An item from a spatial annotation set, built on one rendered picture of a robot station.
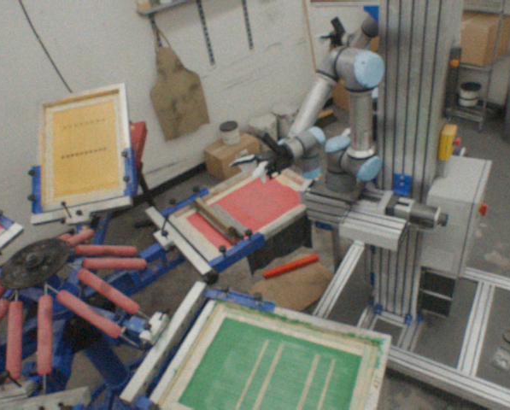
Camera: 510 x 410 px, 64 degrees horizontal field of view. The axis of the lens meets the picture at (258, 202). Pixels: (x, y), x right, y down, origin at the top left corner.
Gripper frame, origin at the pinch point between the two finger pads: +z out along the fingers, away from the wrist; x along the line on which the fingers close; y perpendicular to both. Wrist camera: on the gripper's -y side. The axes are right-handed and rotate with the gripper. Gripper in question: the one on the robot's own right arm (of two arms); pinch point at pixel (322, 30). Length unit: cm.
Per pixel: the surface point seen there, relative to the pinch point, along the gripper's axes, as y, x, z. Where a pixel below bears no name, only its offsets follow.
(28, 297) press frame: 37, -213, -16
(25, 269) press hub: 10, -199, -36
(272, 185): 63, -71, -19
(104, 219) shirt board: 53, -166, 32
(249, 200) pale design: 61, -90, -21
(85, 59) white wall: 1, -112, 172
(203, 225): 56, -121, -22
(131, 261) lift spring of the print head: 36, -163, -39
